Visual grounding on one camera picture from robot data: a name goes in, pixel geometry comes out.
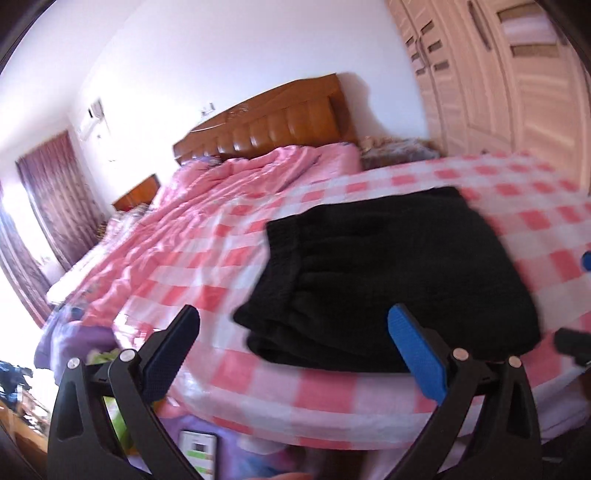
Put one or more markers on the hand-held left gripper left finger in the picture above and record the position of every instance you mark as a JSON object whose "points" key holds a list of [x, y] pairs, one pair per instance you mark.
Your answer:
{"points": [[168, 355]]}

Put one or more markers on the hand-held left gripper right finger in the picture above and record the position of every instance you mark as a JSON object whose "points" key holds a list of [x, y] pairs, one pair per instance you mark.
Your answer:
{"points": [[415, 355]]}

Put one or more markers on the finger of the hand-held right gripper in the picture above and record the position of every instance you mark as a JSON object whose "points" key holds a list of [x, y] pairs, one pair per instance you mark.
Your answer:
{"points": [[587, 261], [575, 345]]}

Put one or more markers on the black pants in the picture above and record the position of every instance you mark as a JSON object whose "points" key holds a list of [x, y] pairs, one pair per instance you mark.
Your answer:
{"points": [[378, 258]]}

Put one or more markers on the green printed bag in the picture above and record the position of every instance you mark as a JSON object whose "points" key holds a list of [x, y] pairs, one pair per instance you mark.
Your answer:
{"points": [[115, 415]]}

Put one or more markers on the pink white checkered cloth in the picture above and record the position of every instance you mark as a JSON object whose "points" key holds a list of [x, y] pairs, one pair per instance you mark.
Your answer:
{"points": [[221, 277]]}

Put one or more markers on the purple bed sheet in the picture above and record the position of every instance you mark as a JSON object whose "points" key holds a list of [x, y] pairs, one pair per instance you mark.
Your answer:
{"points": [[69, 337]]}

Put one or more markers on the black smartphone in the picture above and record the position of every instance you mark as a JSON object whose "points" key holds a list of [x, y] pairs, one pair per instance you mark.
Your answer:
{"points": [[198, 454]]}

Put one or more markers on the dark object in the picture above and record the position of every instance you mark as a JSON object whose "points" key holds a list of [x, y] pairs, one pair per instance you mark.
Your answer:
{"points": [[14, 376]]}

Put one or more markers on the wooden desk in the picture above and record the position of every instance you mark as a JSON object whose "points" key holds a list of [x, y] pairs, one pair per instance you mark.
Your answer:
{"points": [[23, 429]]}

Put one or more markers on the wooden nightstand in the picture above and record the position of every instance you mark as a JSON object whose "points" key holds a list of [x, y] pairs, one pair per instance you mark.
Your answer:
{"points": [[138, 194]]}

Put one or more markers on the pink quilt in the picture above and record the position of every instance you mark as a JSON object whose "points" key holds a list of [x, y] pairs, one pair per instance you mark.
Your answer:
{"points": [[207, 194]]}

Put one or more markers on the dark red curtain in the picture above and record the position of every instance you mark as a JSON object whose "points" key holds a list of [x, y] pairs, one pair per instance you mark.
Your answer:
{"points": [[18, 267], [60, 194]]}

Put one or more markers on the cream wardrobe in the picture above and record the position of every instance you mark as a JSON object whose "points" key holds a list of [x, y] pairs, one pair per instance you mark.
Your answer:
{"points": [[508, 92]]}

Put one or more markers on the brown patterned blanket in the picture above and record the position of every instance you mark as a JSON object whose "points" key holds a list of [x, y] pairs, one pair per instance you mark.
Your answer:
{"points": [[397, 152]]}

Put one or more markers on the white air conditioner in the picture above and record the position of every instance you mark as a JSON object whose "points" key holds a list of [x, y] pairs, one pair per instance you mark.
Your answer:
{"points": [[92, 117]]}

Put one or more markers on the wooden bed headboard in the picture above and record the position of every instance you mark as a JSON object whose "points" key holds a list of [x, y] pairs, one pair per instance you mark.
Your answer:
{"points": [[286, 124]]}

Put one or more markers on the wall light fixture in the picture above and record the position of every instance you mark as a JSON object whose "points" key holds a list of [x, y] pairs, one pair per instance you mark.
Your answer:
{"points": [[207, 110]]}

